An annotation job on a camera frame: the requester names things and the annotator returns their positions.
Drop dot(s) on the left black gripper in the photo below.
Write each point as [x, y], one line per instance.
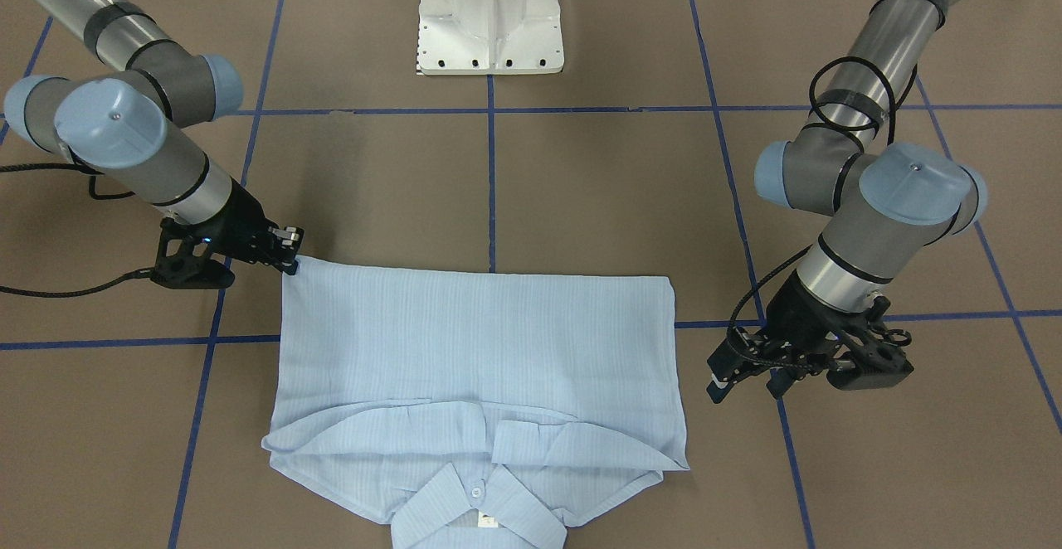
[795, 310]

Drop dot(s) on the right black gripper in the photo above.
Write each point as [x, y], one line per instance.
[242, 221]

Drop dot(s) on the light blue button shirt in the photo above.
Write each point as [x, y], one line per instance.
[473, 410]

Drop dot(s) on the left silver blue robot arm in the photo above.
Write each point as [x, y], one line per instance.
[884, 201]

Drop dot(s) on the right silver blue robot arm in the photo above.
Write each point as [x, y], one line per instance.
[129, 125]

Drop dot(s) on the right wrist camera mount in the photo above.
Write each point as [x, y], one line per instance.
[184, 258]

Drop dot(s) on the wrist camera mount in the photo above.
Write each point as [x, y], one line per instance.
[868, 353]
[184, 258]

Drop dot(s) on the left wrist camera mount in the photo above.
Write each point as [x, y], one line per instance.
[868, 353]

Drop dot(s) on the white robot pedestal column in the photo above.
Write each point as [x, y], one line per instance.
[490, 37]

